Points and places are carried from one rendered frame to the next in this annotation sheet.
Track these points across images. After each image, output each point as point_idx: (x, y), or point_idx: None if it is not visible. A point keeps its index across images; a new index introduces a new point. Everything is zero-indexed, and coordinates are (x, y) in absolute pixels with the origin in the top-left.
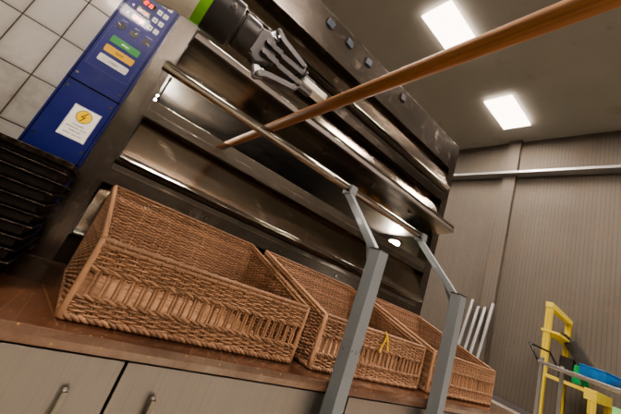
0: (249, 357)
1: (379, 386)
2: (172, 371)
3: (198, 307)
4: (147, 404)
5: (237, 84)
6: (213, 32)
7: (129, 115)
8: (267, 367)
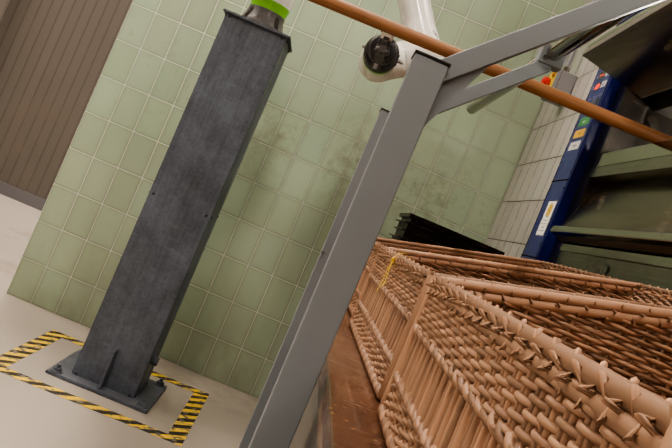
0: (349, 312)
1: (343, 348)
2: None
3: None
4: None
5: (635, 55)
6: (372, 69)
7: (582, 185)
8: None
